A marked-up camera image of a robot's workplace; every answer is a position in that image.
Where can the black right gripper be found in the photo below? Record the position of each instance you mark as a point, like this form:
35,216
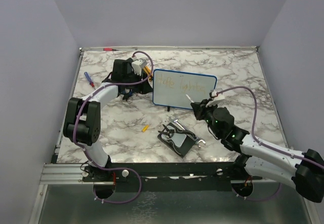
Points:
199,108

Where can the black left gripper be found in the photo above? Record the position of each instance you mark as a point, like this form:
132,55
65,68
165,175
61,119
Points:
143,87

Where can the blue framed whiteboard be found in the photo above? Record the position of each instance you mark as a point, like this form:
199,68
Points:
170,87

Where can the yellow marker cap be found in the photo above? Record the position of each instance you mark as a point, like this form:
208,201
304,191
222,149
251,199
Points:
145,128

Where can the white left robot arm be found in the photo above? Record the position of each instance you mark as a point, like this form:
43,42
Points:
82,123

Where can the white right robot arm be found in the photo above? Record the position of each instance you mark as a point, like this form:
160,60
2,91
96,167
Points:
300,170

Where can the yellow pencil behind whiteboard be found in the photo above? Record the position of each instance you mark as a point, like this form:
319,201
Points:
148,72

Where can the blue red screwdriver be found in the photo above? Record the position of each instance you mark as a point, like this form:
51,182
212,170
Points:
89,79

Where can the blue handled cutting pliers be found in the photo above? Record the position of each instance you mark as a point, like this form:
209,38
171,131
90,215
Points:
127,93

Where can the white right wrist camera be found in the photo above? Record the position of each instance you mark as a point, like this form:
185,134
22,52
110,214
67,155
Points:
215,98

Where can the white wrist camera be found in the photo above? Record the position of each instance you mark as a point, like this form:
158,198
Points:
138,65
215,98

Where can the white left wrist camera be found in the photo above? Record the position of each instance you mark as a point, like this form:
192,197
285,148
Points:
138,65

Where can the red marker on rail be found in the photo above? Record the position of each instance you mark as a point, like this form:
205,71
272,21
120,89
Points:
110,49

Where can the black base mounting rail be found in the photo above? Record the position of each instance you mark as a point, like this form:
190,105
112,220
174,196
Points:
166,177

